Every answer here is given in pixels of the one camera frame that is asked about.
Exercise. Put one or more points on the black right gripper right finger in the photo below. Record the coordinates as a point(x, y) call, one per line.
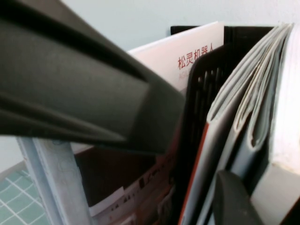
point(232, 206)

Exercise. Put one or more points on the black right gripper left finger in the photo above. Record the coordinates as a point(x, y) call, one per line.
point(70, 93)

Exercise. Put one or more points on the white book orange band spine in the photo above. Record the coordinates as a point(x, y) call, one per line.
point(54, 175)

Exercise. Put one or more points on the black mesh book holder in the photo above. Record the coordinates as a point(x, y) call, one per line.
point(201, 93)

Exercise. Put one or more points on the red cover magazine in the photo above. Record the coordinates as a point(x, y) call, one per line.
point(218, 140)

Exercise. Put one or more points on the green checkered tablecloth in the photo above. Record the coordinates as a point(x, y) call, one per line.
point(14, 199)

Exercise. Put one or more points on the white folded brochure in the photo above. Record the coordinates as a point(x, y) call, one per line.
point(199, 42)

